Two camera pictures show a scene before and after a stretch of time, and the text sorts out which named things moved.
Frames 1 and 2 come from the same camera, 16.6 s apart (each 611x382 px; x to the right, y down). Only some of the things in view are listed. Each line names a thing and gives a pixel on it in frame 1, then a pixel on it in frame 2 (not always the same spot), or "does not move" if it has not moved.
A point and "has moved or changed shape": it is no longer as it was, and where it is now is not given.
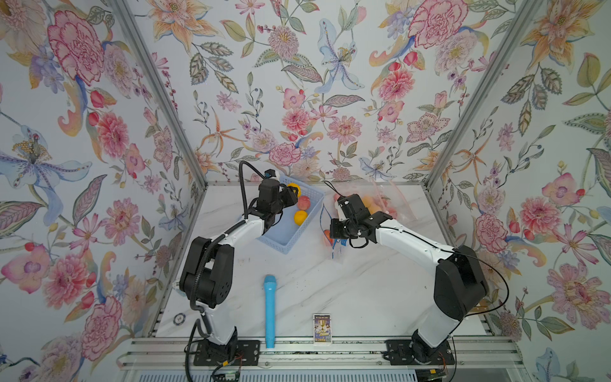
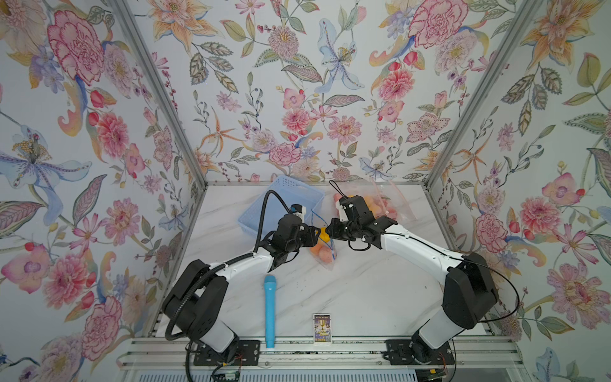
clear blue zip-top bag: (338, 245) has moved or changed shape
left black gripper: (289, 196) to (309, 233)
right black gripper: (335, 224) does not move
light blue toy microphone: (270, 284) does not move
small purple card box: (322, 328) does not move
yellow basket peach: (300, 216) has moved or changed shape
